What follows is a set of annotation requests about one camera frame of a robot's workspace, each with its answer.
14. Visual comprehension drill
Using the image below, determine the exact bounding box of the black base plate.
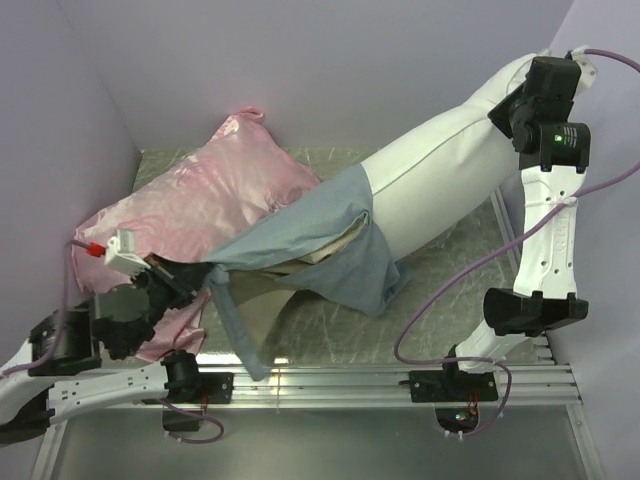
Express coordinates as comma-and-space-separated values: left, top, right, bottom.
399, 368, 501, 435
161, 372, 234, 437

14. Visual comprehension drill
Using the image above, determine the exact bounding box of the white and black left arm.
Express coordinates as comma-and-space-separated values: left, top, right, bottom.
1, 254, 212, 445

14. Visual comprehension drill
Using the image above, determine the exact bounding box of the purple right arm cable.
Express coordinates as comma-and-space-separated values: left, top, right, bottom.
393, 47, 640, 366

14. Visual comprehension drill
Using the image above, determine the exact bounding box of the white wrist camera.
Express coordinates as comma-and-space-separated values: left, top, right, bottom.
565, 45, 597, 96
87, 229, 150, 277

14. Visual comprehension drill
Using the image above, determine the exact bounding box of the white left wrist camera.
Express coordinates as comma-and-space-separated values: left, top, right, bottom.
87, 229, 150, 277

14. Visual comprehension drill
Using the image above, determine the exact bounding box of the white pillow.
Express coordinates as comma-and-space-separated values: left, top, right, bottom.
362, 54, 533, 260

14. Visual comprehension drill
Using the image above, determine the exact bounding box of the aluminium frame rail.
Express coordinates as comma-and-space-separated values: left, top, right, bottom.
33, 193, 590, 479

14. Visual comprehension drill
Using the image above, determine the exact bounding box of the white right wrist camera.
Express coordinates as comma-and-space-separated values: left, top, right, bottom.
565, 45, 597, 96

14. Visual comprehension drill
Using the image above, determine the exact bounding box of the blue-grey pillowcase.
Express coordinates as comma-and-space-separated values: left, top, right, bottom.
205, 165, 410, 381

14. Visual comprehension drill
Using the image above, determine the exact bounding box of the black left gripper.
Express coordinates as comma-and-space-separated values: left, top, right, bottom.
121, 251, 215, 357

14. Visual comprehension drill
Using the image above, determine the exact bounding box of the pink satin rose pillow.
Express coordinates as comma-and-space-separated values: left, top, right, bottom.
70, 104, 322, 362

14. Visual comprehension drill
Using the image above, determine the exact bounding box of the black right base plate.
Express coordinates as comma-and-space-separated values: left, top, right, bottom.
399, 368, 501, 435

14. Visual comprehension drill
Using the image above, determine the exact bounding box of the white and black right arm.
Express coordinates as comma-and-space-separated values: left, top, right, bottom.
440, 56, 591, 400

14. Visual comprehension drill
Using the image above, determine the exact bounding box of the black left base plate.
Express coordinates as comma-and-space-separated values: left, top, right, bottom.
161, 372, 234, 437

